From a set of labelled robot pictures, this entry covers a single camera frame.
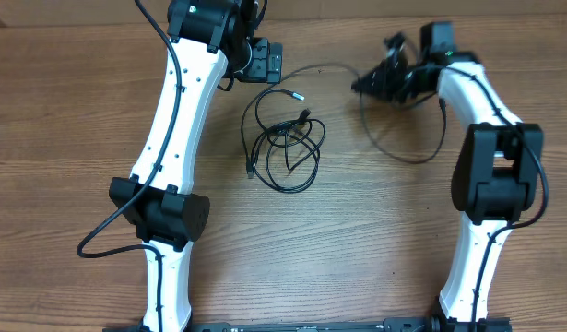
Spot thin black cable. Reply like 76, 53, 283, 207
268, 63, 449, 165

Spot black multi-connector cable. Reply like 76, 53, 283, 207
239, 88, 327, 195

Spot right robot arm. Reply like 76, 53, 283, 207
351, 21, 549, 331

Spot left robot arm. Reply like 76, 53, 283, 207
109, 1, 282, 331

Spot left camera black cable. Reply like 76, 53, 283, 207
76, 0, 185, 332

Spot camera black cable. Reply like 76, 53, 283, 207
76, 0, 185, 332
402, 36, 550, 332

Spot right camera black cable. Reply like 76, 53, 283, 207
402, 36, 550, 332

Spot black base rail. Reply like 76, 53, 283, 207
102, 316, 514, 332

